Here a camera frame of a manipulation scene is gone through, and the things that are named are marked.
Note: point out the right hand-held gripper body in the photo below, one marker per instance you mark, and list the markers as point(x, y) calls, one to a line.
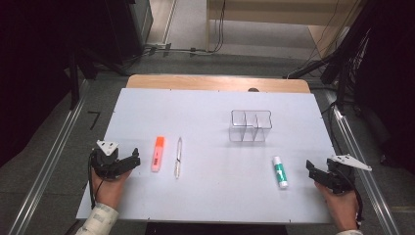
point(341, 174)

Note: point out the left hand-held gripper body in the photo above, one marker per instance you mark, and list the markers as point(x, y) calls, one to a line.
point(106, 161)

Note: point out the orange highlighter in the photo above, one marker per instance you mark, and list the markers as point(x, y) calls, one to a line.
point(158, 154)

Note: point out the green and white glue stick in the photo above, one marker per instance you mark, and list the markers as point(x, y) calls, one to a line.
point(280, 172)

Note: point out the clear ballpoint pen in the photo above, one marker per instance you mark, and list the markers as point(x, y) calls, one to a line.
point(178, 158)

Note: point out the clear plastic organizer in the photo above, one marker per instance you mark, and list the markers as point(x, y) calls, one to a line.
point(250, 125)

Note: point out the person's left hand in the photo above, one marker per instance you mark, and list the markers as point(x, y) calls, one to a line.
point(109, 191)

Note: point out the person's right hand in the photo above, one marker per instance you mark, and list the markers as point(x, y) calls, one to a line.
point(341, 207)

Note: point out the white table board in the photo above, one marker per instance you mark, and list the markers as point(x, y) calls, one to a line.
point(208, 196)

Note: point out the black tripod stand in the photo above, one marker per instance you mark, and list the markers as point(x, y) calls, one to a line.
point(75, 78)

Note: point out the black cabinet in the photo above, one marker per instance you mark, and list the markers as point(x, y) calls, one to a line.
point(130, 29)

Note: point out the light wooden furniture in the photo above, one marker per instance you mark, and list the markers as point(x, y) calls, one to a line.
point(277, 13)

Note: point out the metal floor rail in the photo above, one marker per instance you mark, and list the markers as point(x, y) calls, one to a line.
point(365, 176)
point(49, 163)

